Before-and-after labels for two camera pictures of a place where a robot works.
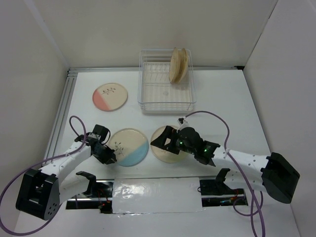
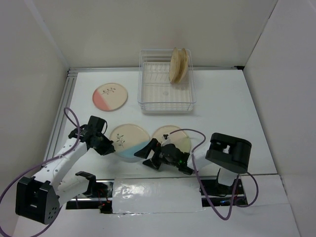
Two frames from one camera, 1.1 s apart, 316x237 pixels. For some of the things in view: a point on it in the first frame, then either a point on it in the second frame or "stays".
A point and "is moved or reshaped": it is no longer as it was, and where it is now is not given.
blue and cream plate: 131,146 is moved or reshaped
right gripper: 174,140 to 157,155
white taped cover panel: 138,195 stays
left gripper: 110,154 to 108,146
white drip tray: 159,96 stays
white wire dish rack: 156,93 stays
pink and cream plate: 110,97 stays
